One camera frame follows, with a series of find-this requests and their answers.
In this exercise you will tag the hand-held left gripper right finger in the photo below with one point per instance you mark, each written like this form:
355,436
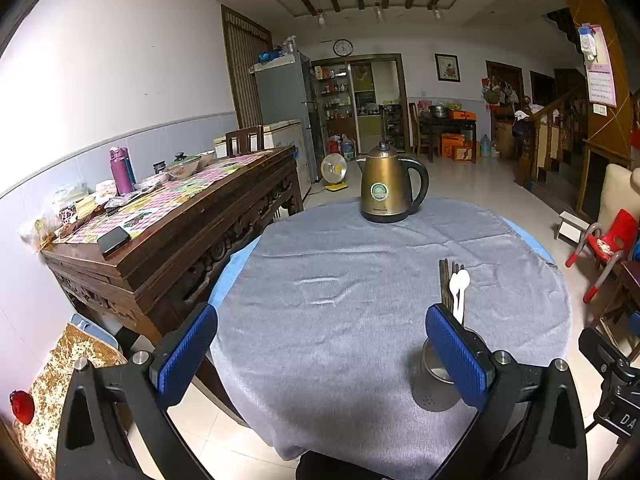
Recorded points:
457,360

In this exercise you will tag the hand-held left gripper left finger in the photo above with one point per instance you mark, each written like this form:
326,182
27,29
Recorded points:
187,355

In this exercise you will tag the metal utensil holder cup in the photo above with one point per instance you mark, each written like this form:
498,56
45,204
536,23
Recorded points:
432,385

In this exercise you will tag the blue table cover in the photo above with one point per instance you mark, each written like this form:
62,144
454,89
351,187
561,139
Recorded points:
235,270

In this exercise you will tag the carved wooden sideboard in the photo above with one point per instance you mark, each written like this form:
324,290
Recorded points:
200,240

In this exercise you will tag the grey tablecloth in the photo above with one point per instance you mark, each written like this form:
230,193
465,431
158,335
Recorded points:
340,310

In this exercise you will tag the black phone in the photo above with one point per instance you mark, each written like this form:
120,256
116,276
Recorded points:
114,241

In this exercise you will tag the gold patterned mat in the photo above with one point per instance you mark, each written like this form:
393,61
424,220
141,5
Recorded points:
55,390

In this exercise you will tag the checkered patterned mat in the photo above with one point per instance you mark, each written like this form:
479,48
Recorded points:
165,200

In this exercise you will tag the red child chair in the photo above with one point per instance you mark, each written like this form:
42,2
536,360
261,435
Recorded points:
617,235

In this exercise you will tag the white step stool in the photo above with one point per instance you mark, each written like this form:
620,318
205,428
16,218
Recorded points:
572,230

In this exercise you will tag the red round object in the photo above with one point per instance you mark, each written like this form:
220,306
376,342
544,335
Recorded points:
21,406

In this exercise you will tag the bronze electric kettle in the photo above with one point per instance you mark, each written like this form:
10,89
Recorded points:
387,185

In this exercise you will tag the pot with glass lid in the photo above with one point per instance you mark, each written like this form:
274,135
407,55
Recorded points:
182,165

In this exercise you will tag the blue water bottle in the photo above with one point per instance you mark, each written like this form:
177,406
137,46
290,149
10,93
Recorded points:
131,170

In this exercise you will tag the snack bags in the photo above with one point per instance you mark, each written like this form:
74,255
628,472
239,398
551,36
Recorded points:
37,232

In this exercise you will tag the purple water bottle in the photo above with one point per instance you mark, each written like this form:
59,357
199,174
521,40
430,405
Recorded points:
121,172

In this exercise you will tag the beige chair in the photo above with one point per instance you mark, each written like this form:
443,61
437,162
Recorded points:
617,190

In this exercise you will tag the orange cardboard boxes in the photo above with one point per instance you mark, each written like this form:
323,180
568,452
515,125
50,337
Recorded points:
456,146

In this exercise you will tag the blue water jug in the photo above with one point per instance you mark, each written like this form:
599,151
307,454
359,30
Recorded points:
486,146

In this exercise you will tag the wooden chair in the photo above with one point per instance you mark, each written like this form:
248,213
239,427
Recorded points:
245,139

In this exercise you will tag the yellow fan heater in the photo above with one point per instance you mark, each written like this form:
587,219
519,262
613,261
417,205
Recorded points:
334,170

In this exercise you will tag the white chest freezer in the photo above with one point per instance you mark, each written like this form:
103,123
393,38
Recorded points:
287,142

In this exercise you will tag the dark dining table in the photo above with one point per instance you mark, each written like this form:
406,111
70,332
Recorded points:
450,122

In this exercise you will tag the metal basin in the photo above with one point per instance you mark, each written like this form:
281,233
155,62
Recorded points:
439,111

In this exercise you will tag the wooden staircase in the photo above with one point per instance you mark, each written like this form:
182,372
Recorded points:
555,130

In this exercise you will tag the grey refrigerator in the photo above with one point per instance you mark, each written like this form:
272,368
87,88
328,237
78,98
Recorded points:
282,95

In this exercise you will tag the shelf cabinet with bottles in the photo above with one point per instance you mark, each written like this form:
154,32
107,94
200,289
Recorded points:
335,105

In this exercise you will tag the brown striped curtain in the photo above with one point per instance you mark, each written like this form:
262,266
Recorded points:
247,70

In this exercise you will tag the framed picture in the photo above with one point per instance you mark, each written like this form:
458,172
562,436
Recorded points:
447,67

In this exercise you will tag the pink wall calendar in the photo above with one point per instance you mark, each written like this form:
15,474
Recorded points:
602,80

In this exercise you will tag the round wall clock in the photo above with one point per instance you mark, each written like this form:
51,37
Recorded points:
343,48

